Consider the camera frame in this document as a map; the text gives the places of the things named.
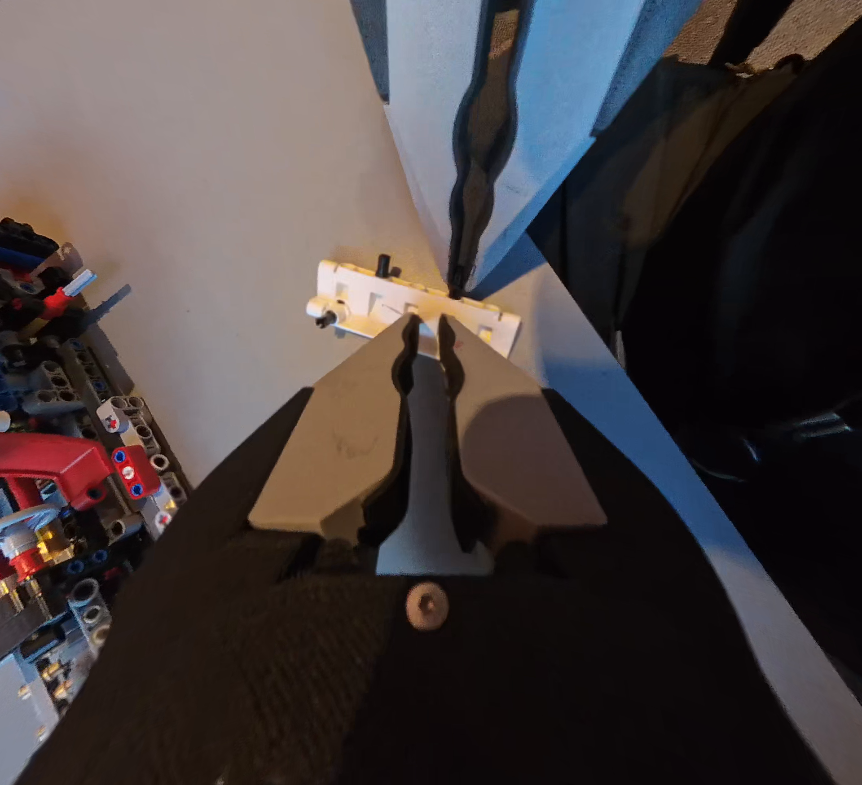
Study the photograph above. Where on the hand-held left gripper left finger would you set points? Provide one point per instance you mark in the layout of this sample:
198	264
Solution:
343	448

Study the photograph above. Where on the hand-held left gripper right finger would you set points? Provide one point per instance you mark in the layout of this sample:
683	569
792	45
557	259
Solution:
518	455

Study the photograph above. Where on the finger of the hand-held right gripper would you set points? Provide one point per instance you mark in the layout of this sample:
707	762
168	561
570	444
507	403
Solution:
431	44
559	71

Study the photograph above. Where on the white toy brick panel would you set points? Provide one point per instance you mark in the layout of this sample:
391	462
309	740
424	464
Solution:
350	287

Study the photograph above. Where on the black toy connector pin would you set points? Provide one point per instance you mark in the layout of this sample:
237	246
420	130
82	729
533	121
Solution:
328	319
456	283
384	263

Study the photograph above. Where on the light grey desk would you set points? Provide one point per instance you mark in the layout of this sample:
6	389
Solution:
202	125

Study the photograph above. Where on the person's torso in dark clothing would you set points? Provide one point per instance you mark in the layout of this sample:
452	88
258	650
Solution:
741	327

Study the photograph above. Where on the toy brick car model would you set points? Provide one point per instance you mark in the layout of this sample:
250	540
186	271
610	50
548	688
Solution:
67	462

